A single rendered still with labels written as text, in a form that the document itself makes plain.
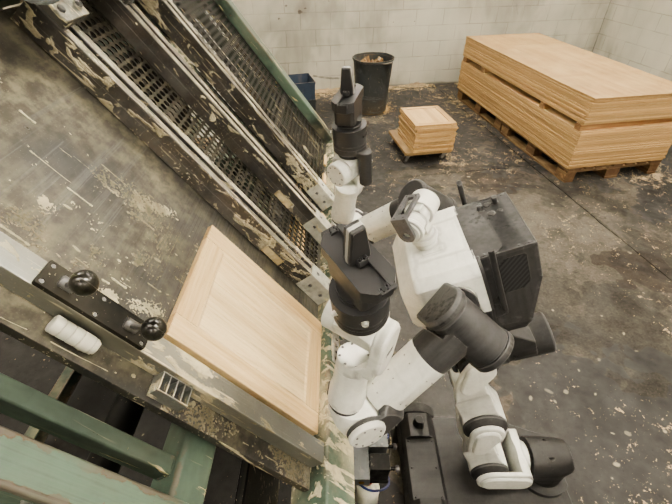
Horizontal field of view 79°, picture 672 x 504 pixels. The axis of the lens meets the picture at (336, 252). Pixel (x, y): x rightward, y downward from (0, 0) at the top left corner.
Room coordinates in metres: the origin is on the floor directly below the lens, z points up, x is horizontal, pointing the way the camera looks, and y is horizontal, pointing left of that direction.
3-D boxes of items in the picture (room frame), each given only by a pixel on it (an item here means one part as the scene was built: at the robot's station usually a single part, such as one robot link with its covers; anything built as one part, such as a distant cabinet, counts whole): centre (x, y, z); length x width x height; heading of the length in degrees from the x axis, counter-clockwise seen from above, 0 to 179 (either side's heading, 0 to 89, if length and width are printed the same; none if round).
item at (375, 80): (5.34, -0.45, 0.33); 0.52 x 0.51 x 0.65; 11
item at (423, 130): (4.11, -0.88, 0.20); 0.61 x 0.53 x 0.40; 11
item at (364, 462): (0.69, -0.11, 0.69); 0.50 x 0.14 x 0.24; 0
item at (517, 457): (0.74, -0.63, 0.28); 0.21 x 0.20 x 0.13; 90
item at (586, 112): (4.71, -2.40, 0.39); 2.46 x 1.05 x 0.78; 11
